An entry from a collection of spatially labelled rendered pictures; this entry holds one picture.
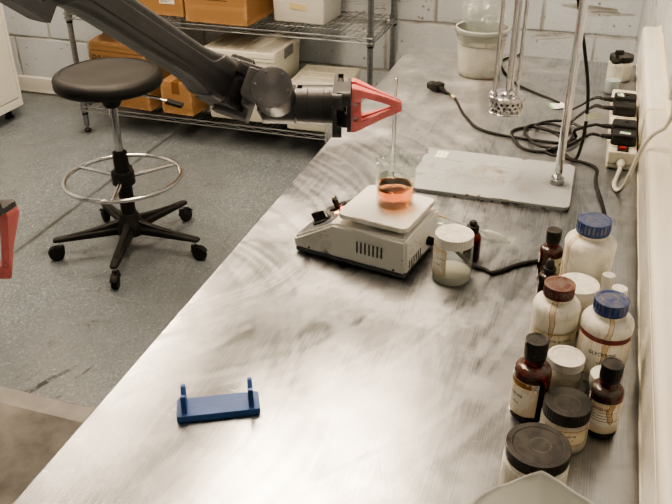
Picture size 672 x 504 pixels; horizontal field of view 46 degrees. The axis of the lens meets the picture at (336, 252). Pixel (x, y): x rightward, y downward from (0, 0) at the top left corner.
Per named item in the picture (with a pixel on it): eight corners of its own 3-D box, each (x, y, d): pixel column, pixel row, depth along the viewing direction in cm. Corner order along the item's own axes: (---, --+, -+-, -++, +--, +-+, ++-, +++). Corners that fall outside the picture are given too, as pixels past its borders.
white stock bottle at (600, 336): (574, 352, 106) (587, 280, 100) (624, 362, 104) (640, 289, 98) (569, 381, 101) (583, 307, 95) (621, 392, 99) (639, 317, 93)
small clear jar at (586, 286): (576, 307, 115) (583, 268, 112) (601, 328, 111) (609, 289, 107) (543, 315, 114) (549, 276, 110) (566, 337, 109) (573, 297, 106)
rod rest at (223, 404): (177, 423, 95) (173, 400, 93) (177, 405, 97) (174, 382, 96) (260, 414, 96) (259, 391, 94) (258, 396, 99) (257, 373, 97)
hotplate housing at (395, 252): (293, 251, 130) (291, 208, 126) (331, 218, 140) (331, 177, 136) (417, 285, 121) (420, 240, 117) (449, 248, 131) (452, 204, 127)
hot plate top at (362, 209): (335, 217, 123) (335, 212, 123) (369, 188, 132) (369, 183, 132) (406, 235, 118) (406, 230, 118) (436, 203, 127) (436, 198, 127)
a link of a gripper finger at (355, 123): (401, 73, 117) (338, 72, 118) (403, 89, 111) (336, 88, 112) (399, 116, 121) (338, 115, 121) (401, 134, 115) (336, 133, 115)
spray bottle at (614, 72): (616, 90, 199) (624, 48, 194) (620, 95, 196) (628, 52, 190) (601, 89, 199) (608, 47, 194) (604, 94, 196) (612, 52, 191)
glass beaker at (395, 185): (370, 214, 123) (371, 164, 119) (377, 196, 128) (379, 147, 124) (415, 218, 122) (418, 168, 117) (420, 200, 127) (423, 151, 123)
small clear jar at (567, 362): (543, 373, 102) (549, 341, 100) (580, 380, 101) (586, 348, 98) (540, 396, 98) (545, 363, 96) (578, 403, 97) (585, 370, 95)
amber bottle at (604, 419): (577, 417, 95) (590, 352, 90) (609, 416, 95) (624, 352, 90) (588, 440, 92) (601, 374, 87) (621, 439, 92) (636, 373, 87)
